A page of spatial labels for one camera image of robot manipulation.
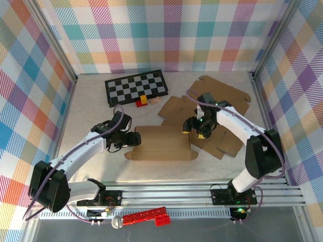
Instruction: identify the aluminium rail beam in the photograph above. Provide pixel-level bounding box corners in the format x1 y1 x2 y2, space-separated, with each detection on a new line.
27 180 307 210

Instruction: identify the red glitter toy microphone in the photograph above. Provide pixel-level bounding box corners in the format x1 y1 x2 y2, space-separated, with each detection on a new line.
112 206 168 229

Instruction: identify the aluminium frame post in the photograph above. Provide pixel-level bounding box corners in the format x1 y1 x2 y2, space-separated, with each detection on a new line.
249 0 303 79
25 0 79 84

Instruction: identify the purple cable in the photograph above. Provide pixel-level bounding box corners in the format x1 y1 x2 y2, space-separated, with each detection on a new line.
23 104 126 224
186 89 286 224

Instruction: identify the flat brown cardboard sheet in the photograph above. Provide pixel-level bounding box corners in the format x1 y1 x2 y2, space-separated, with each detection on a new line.
161 118 244 160

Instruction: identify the black and grey chessboard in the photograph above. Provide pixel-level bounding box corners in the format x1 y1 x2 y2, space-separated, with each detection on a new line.
104 70 169 108

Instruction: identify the white slotted cable duct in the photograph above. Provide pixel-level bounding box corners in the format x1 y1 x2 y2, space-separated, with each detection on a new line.
40 210 232 219

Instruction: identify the aluminium side rail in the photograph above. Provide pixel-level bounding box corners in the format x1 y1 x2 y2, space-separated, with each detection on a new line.
45 75 79 189
248 72 291 186

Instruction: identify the small controller board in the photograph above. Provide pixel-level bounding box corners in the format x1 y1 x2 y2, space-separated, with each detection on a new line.
87 208 113 218
230 207 247 221

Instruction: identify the brown cardboard mailer box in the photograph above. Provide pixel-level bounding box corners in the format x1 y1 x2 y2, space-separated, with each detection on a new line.
124 125 199 162
157 75 251 127

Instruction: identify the red glitter block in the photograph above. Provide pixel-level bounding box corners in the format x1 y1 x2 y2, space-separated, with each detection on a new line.
154 214 172 227

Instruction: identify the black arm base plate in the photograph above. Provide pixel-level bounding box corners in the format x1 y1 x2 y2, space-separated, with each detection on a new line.
210 188 258 206
76 190 123 207

